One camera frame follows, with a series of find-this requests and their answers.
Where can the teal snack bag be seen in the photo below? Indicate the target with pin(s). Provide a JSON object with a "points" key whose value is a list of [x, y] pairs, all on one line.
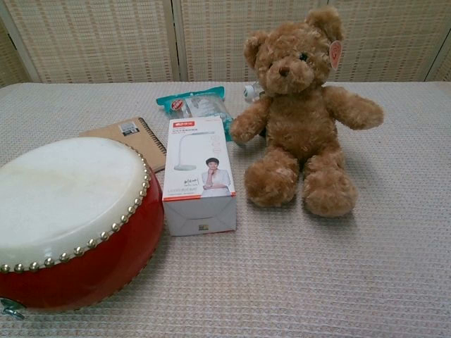
{"points": [[201, 104]]}

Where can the brown spiral notebook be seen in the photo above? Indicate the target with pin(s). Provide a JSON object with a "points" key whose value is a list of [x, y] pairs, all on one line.
{"points": [[141, 135]]}

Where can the bamboo folding screen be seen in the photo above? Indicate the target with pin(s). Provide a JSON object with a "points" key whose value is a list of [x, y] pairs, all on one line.
{"points": [[141, 38]]}

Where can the clear plastic water bottle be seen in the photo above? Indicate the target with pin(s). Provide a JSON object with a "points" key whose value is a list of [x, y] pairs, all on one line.
{"points": [[252, 91]]}

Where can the white desk lamp box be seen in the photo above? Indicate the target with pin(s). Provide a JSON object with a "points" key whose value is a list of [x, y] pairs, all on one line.
{"points": [[201, 176]]}

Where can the brown plush teddy bear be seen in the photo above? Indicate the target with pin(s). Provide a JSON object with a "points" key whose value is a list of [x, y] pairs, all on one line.
{"points": [[299, 119]]}

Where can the beige woven tablecloth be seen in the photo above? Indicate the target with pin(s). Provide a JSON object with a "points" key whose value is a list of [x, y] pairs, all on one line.
{"points": [[282, 264]]}

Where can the red drum with white skin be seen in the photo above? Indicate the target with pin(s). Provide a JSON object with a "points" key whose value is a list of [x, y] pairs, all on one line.
{"points": [[70, 197]]}

